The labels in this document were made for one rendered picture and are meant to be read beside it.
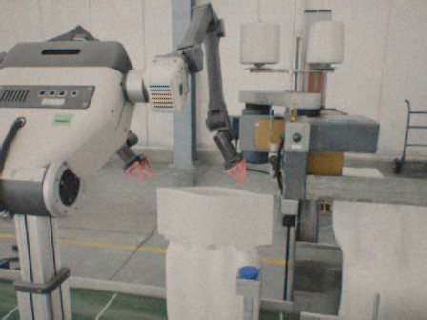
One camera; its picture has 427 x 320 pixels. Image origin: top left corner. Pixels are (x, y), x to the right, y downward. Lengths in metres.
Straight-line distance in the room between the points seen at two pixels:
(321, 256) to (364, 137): 0.71
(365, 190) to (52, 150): 1.07
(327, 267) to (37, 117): 1.36
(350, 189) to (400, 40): 5.33
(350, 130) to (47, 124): 0.89
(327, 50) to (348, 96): 4.99
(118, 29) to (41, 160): 6.23
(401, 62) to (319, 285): 5.20
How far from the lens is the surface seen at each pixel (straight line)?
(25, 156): 0.97
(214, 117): 1.37
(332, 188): 1.45
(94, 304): 2.02
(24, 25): 8.06
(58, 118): 0.99
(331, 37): 1.52
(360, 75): 6.50
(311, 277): 1.83
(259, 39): 1.50
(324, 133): 1.24
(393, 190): 1.49
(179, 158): 6.32
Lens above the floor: 1.46
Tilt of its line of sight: 12 degrees down
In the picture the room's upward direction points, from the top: straight up
